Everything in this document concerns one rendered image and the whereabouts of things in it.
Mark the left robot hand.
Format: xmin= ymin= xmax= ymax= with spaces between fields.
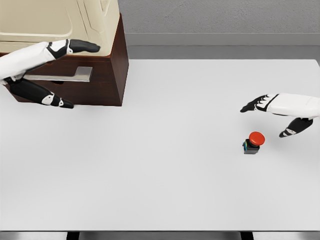
xmin=0 ymin=38 xmax=101 ymax=110

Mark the dark brown wooden cabinet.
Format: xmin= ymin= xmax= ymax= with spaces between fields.
xmin=0 ymin=11 xmax=130 ymax=107

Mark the beige machine on cabinet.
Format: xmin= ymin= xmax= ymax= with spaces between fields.
xmin=0 ymin=0 xmax=120 ymax=59

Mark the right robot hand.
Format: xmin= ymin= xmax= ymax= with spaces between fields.
xmin=239 ymin=93 xmax=320 ymax=139

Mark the red button switch black base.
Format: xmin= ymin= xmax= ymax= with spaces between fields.
xmin=241 ymin=131 xmax=266 ymax=155

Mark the brown drawer with metal handle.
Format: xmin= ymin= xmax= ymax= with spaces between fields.
xmin=9 ymin=57 xmax=116 ymax=107

